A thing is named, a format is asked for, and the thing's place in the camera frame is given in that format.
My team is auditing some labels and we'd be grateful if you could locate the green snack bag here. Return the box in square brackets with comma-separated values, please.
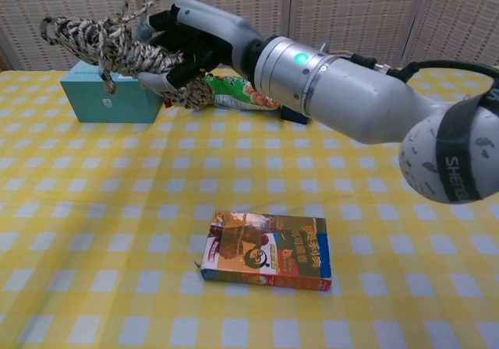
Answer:
[202, 72, 282, 112]

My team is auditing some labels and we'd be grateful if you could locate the colourful printed snack box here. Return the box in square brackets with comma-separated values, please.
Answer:
[193, 210, 333, 292]

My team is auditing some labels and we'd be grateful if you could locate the teal speaker box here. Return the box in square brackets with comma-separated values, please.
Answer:
[59, 60, 165, 125]

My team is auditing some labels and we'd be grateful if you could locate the woven folding screen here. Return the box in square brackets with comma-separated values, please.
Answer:
[0, 0, 499, 72]

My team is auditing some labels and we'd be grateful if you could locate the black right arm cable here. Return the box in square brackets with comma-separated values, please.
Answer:
[350, 55, 499, 83]

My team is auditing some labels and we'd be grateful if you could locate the yellow checked tablecloth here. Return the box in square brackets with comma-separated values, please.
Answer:
[0, 66, 499, 349]

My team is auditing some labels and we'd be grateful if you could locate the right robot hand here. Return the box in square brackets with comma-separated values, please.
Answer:
[132, 0, 270, 93]

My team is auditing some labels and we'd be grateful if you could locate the braided speckled rope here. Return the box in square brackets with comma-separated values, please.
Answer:
[41, 0, 215, 111]

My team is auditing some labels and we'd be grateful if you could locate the dark blue narrow box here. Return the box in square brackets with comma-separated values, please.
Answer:
[280, 105, 311, 126]

